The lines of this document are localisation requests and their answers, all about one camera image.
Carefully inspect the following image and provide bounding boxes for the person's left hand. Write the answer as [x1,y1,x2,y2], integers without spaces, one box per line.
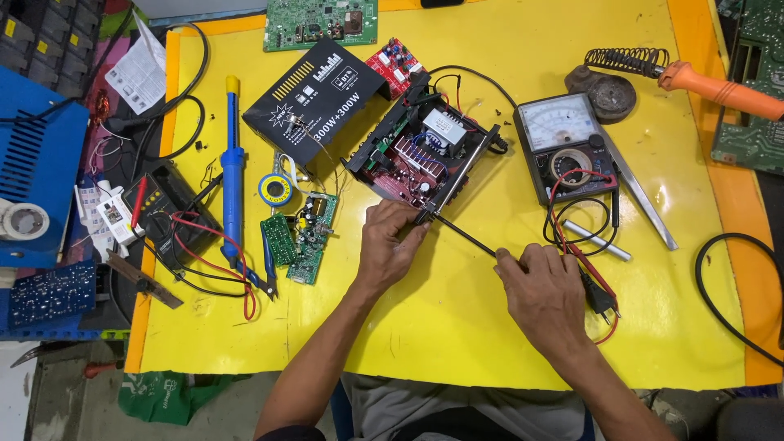
[358,199,434,295]

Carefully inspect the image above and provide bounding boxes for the person's right hand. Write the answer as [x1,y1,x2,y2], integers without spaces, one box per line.
[493,244,594,363]

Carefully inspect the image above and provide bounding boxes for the black shaft screwdriver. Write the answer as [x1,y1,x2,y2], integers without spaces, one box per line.
[428,212,529,272]

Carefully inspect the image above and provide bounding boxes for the black amplifier chassis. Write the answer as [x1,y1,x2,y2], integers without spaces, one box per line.
[342,72,510,225]

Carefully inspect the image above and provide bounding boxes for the red multimeter probe lead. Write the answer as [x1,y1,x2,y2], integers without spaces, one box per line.
[548,168,621,345]

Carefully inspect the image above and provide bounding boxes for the black power plug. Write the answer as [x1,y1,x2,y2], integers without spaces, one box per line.
[578,268,622,326]

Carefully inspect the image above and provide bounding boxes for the long green circuit board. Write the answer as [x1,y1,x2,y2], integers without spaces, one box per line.
[286,191,340,287]

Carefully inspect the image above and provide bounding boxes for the silver metal rod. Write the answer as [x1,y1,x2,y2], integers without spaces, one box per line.
[561,218,632,263]

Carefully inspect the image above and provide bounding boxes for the yellow work mat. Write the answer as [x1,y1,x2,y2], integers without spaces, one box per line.
[124,0,784,393]

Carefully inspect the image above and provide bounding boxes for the green perforated circuit board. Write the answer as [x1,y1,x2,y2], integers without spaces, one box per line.
[260,212,300,268]

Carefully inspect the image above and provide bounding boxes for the black multimeter probe lead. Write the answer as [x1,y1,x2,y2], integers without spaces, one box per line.
[542,187,622,258]

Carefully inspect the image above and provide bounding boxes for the metal tweezers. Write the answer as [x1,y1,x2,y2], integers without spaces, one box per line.
[597,125,680,252]

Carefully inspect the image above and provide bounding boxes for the black analog multimeter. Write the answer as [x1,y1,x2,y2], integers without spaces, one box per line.
[512,92,621,207]

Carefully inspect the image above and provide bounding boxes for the black amplifier cover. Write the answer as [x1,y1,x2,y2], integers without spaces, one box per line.
[242,38,393,180]

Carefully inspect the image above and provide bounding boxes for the blue desoldering pump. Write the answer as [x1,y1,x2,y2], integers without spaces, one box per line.
[220,75,247,265]

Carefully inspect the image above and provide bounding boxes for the person's grey shorts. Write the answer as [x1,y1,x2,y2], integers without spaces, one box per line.
[331,372,596,441]

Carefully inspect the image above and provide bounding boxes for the small red circuit board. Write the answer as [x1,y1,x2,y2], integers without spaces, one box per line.
[365,37,425,100]

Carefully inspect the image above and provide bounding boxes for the coil soldering iron stand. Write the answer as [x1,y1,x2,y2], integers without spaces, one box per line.
[564,47,672,125]

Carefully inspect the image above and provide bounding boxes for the black digital multimeter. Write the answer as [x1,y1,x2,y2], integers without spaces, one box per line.
[120,160,223,272]

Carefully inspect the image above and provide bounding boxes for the large green circuit board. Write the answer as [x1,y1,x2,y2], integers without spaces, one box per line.
[263,0,379,53]

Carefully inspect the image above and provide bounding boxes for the brown flat metal tool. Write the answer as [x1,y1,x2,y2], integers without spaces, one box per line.
[105,249,185,310]

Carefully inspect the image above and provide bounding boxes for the green plastic bag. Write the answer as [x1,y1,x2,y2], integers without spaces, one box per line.
[118,370,252,427]

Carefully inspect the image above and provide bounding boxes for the small white labelled box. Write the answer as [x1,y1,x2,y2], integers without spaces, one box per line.
[94,195,146,247]

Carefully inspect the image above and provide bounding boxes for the green circuit board with heatsink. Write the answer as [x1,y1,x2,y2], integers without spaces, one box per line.
[710,0,784,176]

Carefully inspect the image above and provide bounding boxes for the white printed paper sheet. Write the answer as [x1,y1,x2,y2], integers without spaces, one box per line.
[104,11,168,116]

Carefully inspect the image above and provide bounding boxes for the blue circuit board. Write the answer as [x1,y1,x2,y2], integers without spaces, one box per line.
[7,260,99,332]

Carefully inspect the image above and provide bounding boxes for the blue metal device case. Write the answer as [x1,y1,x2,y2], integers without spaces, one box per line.
[0,65,92,269]

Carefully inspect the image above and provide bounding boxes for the grey metal hand tool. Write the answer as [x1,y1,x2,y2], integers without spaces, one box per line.
[9,344,82,370]

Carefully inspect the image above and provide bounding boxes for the white tape roll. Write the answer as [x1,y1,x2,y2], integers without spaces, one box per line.
[0,198,51,242]

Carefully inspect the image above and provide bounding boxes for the blue handle pliers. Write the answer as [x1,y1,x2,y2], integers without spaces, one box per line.
[235,228,280,302]

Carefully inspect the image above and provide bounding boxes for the solder wire spool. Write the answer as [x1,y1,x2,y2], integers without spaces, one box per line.
[257,173,294,208]

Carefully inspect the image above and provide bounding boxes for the thick black cable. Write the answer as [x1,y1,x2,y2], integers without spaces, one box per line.
[695,232,784,369]

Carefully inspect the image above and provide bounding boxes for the red probe with wire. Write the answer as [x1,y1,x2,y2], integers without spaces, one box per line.
[129,176,258,322]

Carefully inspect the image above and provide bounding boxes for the black amplifier power cable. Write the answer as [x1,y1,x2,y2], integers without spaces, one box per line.
[427,64,520,155]

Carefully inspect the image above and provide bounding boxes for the black probe with wire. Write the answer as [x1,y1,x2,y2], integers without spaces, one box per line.
[129,173,249,300]

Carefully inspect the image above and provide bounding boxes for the looped black cable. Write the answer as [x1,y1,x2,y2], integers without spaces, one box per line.
[107,22,211,165]

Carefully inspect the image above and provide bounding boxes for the orange handle soldering iron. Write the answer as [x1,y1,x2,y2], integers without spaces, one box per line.
[655,60,784,122]

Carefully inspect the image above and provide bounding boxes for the red handle screwdriver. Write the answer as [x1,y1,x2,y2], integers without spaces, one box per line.
[82,359,127,380]

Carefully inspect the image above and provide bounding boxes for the copper wire bundle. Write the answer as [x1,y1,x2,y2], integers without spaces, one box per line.
[88,88,112,125]

